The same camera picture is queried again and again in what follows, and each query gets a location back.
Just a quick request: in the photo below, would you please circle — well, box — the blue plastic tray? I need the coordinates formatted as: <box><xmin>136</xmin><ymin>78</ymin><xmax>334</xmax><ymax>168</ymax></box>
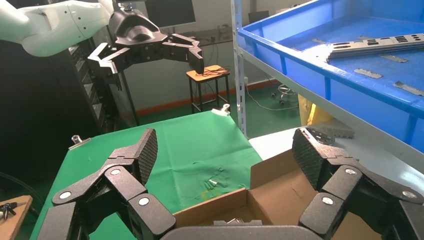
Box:
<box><xmin>236</xmin><ymin>0</ymin><xmax>424</xmax><ymax>154</ymax></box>

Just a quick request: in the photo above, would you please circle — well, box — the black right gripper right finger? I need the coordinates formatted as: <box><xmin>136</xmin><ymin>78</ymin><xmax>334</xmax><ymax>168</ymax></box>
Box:
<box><xmin>292</xmin><ymin>127</ymin><xmax>424</xmax><ymax>240</ymax></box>

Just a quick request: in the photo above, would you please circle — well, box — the small white tape scrap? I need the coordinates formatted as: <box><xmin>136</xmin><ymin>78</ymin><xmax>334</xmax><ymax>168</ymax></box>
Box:
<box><xmin>204</xmin><ymin>178</ymin><xmax>220</xmax><ymax>191</ymax></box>

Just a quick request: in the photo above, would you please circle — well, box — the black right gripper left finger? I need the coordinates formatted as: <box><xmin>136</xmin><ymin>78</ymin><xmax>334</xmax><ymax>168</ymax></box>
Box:
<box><xmin>36</xmin><ymin>128</ymin><xmax>177</xmax><ymax>240</ymax></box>

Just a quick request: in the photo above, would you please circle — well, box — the grey slotted steel shelf post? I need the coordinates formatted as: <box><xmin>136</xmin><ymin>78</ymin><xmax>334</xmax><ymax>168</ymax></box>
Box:
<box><xmin>230</xmin><ymin>0</ymin><xmax>250</xmax><ymax>137</ymax></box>

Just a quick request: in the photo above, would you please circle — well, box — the small black monitor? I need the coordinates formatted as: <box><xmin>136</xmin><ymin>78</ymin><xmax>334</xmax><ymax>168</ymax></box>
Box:
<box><xmin>248</xmin><ymin>10</ymin><xmax>271</xmax><ymax>25</ymax></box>

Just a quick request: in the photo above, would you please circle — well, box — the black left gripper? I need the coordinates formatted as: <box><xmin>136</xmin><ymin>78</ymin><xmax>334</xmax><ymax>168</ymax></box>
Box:
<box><xmin>87</xmin><ymin>8</ymin><xmax>205</xmax><ymax>91</ymax></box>

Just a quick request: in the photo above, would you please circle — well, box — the white board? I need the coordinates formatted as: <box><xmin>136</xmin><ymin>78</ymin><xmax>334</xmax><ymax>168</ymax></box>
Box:
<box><xmin>248</xmin><ymin>127</ymin><xmax>424</xmax><ymax>196</ymax></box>

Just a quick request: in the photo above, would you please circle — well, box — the large black monitor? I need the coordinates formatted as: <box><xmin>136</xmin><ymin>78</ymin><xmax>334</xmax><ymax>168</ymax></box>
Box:
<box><xmin>145</xmin><ymin>0</ymin><xmax>197</xmax><ymax>29</ymax></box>

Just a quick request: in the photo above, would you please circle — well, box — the white floor cable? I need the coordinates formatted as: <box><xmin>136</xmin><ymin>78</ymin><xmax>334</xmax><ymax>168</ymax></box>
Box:
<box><xmin>245</xmin><ymin>85</ymin><xmax>299</xmax><ymax>112</ymax></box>

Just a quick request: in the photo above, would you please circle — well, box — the wooden stool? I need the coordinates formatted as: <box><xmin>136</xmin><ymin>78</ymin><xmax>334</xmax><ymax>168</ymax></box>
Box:
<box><xmin>186</xmin><ymin>64</ymin><xmax>231</xmax><ymax>114</ymax></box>

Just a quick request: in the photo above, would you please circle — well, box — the stack of metal plates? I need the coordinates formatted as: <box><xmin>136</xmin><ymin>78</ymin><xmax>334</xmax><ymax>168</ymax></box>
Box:
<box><xmin>326</xmin><ymin>33</ymin><xmax>424</xmax><ymax>59</ymax></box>

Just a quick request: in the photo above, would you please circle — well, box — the brown wooden board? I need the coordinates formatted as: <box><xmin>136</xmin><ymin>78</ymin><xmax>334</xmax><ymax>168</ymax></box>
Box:
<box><xmin>0</xmin><ymin>195</ymin><xmax>34</xmax><ymax>240</ymax></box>

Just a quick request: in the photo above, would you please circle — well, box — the silver binder clip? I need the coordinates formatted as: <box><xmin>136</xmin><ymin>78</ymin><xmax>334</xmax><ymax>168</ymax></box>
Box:
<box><xmin>211</xmin><ymin>103</ymin><xmax>231</xmax><ymax>117</ymax></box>
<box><xmin>67</xmin><ymin>134</ymin><xmax>92</xmax><ymax>151</ymax></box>

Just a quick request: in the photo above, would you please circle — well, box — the yellow bag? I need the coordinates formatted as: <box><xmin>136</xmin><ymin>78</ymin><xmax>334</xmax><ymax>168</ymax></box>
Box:
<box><xmin>298</xmin><ymin>94</ymin><xmax>334</xmax><ymax>127</ymax></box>

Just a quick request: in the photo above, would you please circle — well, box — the white metal shelf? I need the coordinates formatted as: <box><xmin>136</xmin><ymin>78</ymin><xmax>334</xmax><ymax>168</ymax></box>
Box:
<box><xmin>243</xmin><ymin>49</ymin><xmax>424</xmax><ymax>173</ymax></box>

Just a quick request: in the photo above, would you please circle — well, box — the bunch of keys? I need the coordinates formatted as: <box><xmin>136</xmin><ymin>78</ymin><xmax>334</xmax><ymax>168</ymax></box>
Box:
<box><xmin>0</xmin><ymin>202</ymin><xmax>27</xmax><ymax>221</ymax></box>

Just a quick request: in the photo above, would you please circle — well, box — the black floor cable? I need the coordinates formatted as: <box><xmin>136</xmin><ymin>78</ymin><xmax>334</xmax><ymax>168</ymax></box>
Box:
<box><xmin>0</xmin><ymin>171</ymin><xmax>44</xmax><ymax>220</ymax></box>

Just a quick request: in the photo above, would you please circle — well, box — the grey desk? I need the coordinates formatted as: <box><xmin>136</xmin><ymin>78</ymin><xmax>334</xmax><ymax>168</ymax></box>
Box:
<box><xmin>180</xmin><ymin>28</ymin><xmax>237</xmax><ymax>47</ymax></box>

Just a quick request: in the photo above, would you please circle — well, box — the black equipment cabinet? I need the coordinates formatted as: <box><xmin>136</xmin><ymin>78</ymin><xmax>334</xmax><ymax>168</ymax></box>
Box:
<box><xmin>0</xmin><ymin>31</ymin><xmax>140</xmax><ymax>213</ymax></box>

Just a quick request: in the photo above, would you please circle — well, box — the black rolling stool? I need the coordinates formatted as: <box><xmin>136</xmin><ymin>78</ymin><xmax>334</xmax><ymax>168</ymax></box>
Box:
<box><xmin>270</xmin><ymin>83</ymin><xmax>301</xmax><ymax>107</ymax></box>

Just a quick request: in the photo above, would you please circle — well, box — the green cloth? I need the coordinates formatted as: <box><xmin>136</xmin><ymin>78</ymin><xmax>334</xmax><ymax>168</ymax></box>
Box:
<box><xmin>29</xmin><ymin>110</ymin><xmax>264</xmax><ymax>240</ymax></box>

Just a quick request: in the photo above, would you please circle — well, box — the brown cardboard box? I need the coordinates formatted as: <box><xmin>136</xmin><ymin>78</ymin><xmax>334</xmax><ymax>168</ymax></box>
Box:
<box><xmin>172</xmin><ymin>149</ymin><xmax>385</xmax><ymax>240</ymax></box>

